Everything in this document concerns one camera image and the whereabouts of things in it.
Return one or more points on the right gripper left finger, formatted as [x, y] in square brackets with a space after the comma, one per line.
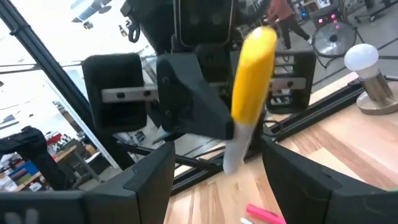
[140, 202]

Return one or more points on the black box pink lights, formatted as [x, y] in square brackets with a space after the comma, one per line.
[326, 17]

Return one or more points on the yellow-capped thin marker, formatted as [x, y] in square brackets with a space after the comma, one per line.
[253, 77]

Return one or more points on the pink highlighter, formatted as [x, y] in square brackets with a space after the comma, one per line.
[264, 214]

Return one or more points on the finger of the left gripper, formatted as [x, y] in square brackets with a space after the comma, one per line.
[192, 102]
[259, 133]

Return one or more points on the white bulb brass lamp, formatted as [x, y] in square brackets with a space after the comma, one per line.
[362, 57]

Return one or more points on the round metal floor fan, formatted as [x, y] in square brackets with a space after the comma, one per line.
[334, 39]

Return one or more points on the person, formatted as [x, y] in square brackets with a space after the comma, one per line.
[281, 12]

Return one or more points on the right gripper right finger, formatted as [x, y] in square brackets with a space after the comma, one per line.
[311, 202]

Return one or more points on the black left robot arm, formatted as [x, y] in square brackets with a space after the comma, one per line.
[149, 25]

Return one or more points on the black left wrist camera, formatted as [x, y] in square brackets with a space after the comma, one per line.
[205, 21]

